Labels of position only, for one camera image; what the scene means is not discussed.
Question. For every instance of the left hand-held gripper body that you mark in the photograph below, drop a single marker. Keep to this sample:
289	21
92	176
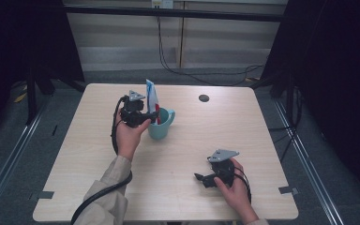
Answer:
132	109

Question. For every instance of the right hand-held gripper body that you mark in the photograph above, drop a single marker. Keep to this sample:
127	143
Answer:
225	168

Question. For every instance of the teal cup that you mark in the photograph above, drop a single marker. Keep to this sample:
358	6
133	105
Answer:
161	126

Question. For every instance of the white blue red toothpaste tube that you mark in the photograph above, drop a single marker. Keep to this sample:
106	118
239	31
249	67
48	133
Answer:
152	97

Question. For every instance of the person's right hand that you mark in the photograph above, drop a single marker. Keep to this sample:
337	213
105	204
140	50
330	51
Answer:
236	193

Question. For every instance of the person's left hand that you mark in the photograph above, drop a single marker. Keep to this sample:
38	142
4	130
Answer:
128	137

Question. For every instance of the dark round table grommet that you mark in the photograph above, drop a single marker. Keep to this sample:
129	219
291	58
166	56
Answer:
203	98

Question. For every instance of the black metal stand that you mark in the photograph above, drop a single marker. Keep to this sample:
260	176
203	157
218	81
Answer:
291	103
31	97

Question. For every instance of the black horizontal bar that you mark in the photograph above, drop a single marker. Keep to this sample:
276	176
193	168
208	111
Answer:
175	13

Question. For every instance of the black curtain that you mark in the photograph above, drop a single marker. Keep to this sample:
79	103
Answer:
334	78
25	40

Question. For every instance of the metal floor rail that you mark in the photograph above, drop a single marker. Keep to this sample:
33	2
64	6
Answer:
309	162
9	162

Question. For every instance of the white wall outlet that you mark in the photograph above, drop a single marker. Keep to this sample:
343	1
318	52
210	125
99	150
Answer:
162	3

